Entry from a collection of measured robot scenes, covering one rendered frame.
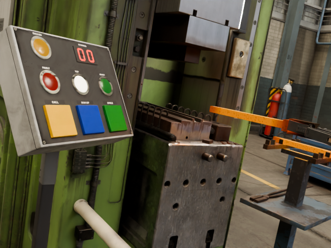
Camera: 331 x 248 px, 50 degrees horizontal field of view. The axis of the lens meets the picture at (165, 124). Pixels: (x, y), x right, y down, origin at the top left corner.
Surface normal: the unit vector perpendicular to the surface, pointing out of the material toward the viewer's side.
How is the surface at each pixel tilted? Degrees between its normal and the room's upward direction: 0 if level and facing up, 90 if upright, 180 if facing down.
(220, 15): 90
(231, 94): 90
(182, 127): 90
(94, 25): 90
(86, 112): 60
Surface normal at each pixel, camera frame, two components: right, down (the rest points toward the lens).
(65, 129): 0.82, -0.30
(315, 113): -0.87, -0.07
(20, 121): -0.49, 0.04
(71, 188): 0.57, 0.22
